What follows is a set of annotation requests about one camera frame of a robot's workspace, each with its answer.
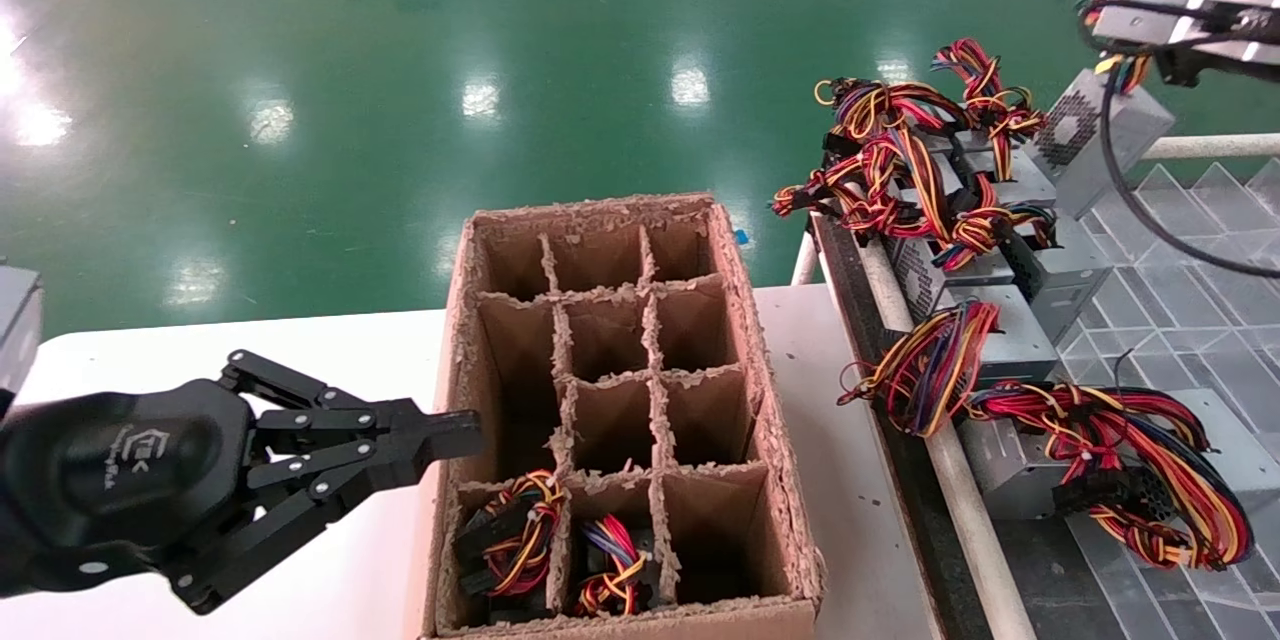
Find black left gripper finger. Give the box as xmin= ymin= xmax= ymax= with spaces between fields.
xmin=165 ymin=452 xmax=428 ymax=616
xmin=220 ymin=350 xmax=483 ymax=471

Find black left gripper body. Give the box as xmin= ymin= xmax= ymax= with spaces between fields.
xmin=0 ymin=378 xmax=259 ymax=599

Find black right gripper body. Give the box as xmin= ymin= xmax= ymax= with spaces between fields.
xmin=1155 ymin=46 xmax=1238 ymax=88

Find grey power supply colourful wires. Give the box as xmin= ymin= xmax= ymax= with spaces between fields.
xmin=572 ymin=513 xmax=663 ymax=619
xmin=452 ymin=468 xmax=569 ymax=623
xmin=838 ymin=283 xmax=1061 ymax=438
xmin=958 ymin=378 xmax=1280 ymax=573
xmin=770 ymin=135 xmax=1016 ymax=321
xmin=1030 ymin=50 xmax=1178 ymax=219
xmin=815 ymin=38 xmax=1061 ymax=211
xmin=930 ymin=200 xmax=1113 ymax=341

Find brown cardboard divider box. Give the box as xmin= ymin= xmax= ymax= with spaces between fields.
xmin=418 ymin=192 xmax=828 ymax=640

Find clear plastic divider grid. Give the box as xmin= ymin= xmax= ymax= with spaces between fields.
xmin=1040 ymin=158 xmax=1280 ymax=640

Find black conveyor edge strip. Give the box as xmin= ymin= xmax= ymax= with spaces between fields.
xmin=812 ymin=213 xmax=996 ymax=640

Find long white conveyor tube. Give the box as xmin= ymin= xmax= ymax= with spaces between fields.
xmin=855 ymin=235 xmax=1038 ymax=640

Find white horizontal rail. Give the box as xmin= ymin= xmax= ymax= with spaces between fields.
xmin=1140 ymin=133 xmax=1280 ymax=162

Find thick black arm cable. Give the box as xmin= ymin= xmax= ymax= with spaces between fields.
xmin=1078 ymin=0 xmax=1280 ymax=279

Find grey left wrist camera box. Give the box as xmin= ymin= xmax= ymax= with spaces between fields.
xmin=0 ymin=265 xmax=44 ymax=401

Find white frame leg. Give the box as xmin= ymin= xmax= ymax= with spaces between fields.
xmin=790 ymin=228 xmax=823 ymax=287

